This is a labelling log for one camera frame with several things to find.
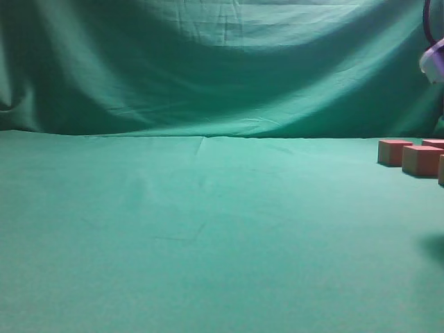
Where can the green cloth backdrop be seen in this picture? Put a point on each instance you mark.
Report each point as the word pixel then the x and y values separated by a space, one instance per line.
pixel 211 166

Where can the pink cube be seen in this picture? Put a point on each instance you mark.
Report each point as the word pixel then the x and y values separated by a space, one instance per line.
pixel 421 161
pixel 390 152
pixel 437 143
pixel 441 171

